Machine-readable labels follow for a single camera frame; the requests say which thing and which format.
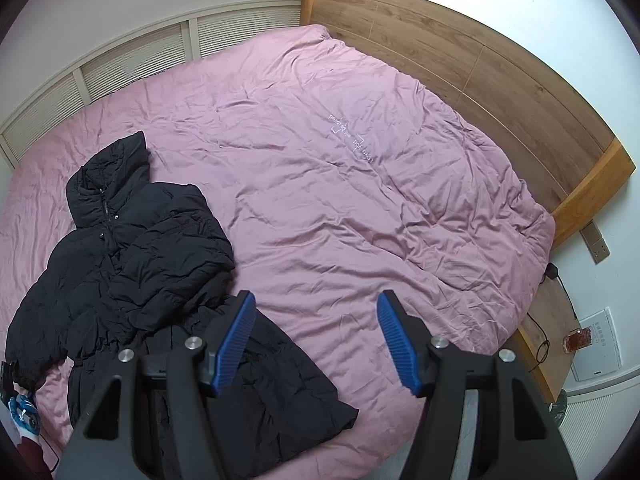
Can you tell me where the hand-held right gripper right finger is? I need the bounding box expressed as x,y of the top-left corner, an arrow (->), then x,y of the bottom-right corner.
376,290 -> 581,480

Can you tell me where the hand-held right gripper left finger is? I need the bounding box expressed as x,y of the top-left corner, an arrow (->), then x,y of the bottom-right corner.
54,290 -> 258,480

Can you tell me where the black puffer jacket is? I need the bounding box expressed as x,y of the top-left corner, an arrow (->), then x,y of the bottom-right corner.
5,130 -> 361,466

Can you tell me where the person's left forearm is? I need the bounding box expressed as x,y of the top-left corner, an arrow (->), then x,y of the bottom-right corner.
7,427 -> 58,480

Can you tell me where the wooden nightstand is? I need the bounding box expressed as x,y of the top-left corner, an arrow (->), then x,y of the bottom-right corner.
517,275 -> 583,403

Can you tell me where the pink blanket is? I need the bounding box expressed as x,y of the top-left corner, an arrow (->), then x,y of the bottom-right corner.
0,24 -> 557,461

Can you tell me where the glass cup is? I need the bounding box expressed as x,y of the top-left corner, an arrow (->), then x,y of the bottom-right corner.
564,327 -> 593,353

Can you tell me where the white ribbed radiator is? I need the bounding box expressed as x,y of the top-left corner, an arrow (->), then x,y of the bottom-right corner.
555,390 -> 617,461

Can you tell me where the wooden headboard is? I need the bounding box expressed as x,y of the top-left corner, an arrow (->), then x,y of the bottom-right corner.
299,0 -> 636,251

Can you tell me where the black charger cable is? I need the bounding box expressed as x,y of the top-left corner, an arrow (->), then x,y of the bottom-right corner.
525,261 -> 581,365

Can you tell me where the white wall box cover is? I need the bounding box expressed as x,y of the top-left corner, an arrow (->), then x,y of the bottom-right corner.
570,306 -> 623,383

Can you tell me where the grey wall socket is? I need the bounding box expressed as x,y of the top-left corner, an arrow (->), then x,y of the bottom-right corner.
580,223 -> 612,265

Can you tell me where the white louvered wall panel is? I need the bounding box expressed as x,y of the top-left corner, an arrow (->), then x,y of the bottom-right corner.
0,2 -> 303,171

